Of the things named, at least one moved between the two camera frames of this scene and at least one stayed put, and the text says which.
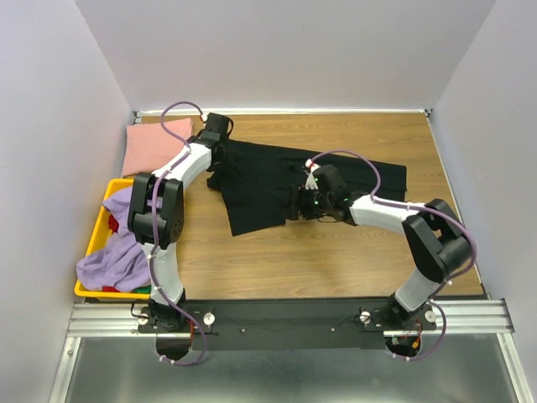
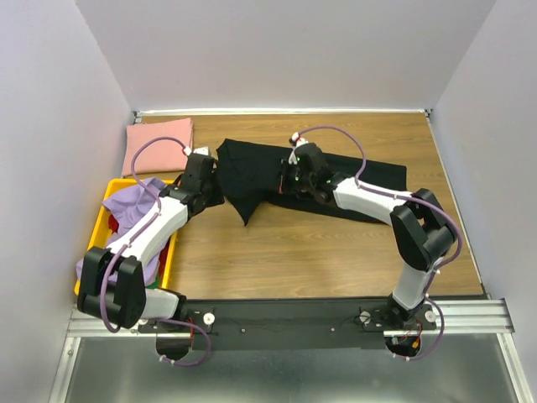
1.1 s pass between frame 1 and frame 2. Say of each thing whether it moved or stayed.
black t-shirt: moved
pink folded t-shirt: stayed
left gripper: moved
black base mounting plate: stayed
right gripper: moved
